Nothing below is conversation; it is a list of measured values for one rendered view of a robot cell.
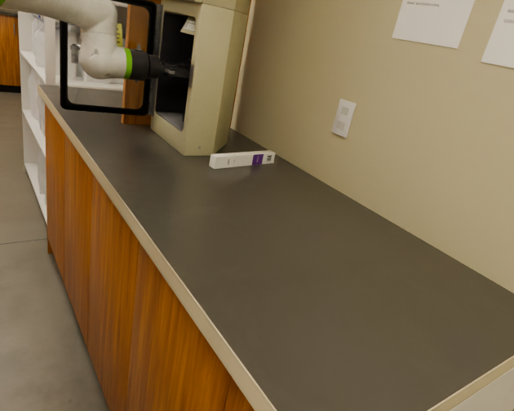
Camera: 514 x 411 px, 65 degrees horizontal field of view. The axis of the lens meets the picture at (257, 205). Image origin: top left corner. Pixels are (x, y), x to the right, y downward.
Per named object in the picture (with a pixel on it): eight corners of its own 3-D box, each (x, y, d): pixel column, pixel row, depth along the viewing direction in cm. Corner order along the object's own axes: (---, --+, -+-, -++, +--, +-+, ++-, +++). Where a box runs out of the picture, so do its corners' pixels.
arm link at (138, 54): (121, 78, 133) (130, 84, 126) (124, 41, 128) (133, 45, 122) (139, 80, 136) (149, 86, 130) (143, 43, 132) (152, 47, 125)
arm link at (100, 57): (76, 78, 125) (84, 77, 116) (74, 34, 122) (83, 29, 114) (121, 82, 133) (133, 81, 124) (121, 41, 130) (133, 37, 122)
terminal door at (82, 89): (148, 116, 156) (157, 2, 140) (59, 109, 142) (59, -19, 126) (147, 116, 157) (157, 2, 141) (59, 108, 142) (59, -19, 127)
